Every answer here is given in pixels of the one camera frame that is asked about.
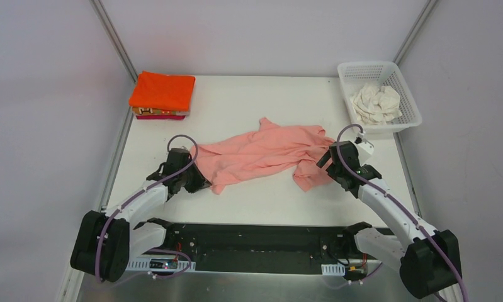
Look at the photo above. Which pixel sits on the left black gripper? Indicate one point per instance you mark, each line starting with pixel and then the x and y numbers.
pixel 194 178

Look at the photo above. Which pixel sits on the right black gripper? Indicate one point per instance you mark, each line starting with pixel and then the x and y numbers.
pixel 332 162

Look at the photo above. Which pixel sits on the pink t-shirt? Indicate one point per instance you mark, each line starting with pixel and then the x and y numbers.
pixel 267 151

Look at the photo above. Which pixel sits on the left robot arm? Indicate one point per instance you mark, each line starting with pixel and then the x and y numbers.
pixel 108 240

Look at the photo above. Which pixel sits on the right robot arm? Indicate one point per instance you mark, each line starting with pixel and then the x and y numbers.
pixel 426 259

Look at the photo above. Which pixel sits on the white crumpled t-shirt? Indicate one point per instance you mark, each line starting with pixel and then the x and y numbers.
pixel 376 105

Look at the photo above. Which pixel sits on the white plastic basket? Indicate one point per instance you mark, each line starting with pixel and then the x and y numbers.
pixel 354 75

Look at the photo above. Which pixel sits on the magenta folded t-shirt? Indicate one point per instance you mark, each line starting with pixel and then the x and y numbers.
pixel 160 117

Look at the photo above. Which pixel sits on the orange folded t-shirt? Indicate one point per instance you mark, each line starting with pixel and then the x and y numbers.
pixel 160 91

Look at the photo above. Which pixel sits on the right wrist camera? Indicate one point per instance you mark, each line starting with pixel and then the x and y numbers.
pixel 365 149

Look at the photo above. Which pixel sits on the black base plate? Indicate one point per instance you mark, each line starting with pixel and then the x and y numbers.
pixel 259 248

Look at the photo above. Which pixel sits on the left white cable duct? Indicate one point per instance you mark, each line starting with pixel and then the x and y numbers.
pixel 160 265

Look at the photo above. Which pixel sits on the white cable duct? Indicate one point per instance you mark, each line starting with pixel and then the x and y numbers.
pixel 333 270
pixel 160 265

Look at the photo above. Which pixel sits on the right white cable duct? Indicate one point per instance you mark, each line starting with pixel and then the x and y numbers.
pixel 333 270

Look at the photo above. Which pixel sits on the right corner frame post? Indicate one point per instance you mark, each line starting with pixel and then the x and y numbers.
pixel 421 20

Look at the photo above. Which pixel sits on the corner frame post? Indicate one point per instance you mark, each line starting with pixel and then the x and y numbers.
pixel 115 40
pixel 421 20

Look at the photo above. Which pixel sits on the left corner frame post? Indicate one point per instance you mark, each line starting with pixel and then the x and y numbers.
pixel 115 40

